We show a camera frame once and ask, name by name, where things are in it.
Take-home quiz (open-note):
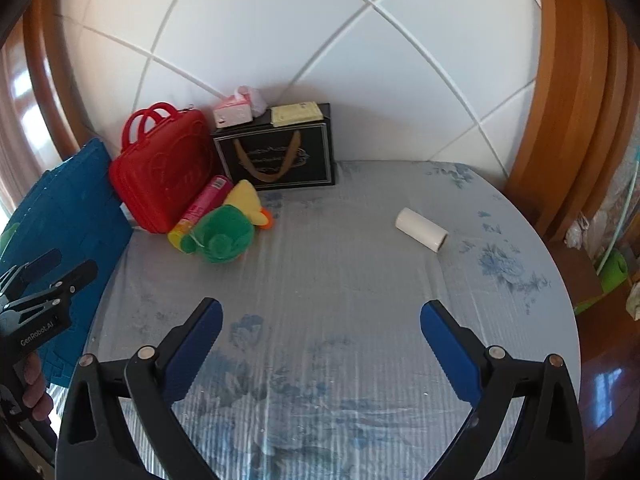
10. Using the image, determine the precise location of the pink tissue pack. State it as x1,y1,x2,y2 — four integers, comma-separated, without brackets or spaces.
212,86,268,128

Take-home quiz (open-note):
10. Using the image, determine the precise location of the crumpled white plastic bag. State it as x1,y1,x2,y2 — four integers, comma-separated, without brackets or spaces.
565,215,593,251

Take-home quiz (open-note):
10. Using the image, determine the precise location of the dark gift bag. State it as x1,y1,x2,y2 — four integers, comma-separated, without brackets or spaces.
210,103,337,192

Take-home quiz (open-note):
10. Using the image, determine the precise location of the yellow and green duck plush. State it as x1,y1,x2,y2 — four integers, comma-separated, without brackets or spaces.
180,180,276,264

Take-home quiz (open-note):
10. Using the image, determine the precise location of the wooden door frame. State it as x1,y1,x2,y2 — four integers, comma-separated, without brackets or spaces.
22,0,88,161
505,0,640,241

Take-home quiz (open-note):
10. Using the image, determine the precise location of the pink and yellow bottle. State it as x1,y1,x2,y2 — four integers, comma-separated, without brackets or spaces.
167,175,235,251

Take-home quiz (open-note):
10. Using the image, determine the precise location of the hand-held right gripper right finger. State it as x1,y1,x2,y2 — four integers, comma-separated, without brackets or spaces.
420,300,586,480

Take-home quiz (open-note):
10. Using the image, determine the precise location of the red toy suitcase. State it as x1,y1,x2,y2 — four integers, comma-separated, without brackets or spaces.
109,102,223,235

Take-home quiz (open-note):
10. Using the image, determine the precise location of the blue folding storage container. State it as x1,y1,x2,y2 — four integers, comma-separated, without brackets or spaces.
0,138,133,388

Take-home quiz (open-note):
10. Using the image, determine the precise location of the white paper roll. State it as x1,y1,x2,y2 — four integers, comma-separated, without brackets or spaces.
395,207,449,252

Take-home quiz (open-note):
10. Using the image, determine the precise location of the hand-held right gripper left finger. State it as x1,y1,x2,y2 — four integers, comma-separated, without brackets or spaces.
55,297,223,480

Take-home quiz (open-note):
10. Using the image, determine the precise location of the person's left hand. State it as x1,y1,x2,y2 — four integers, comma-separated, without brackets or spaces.
22,352,51,418

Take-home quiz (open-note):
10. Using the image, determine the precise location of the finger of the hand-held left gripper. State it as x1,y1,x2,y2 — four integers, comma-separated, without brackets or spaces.
7,260,99,321
0,248,62,306

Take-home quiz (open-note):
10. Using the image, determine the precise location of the green plastic object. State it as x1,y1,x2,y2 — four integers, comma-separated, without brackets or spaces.
575,250,631,316

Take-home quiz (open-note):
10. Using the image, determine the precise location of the light green hose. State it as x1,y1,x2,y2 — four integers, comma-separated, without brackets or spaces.
600,150,640,271

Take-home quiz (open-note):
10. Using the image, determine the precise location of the pale yellow flat packet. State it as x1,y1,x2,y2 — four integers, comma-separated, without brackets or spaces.
270,101,321,127

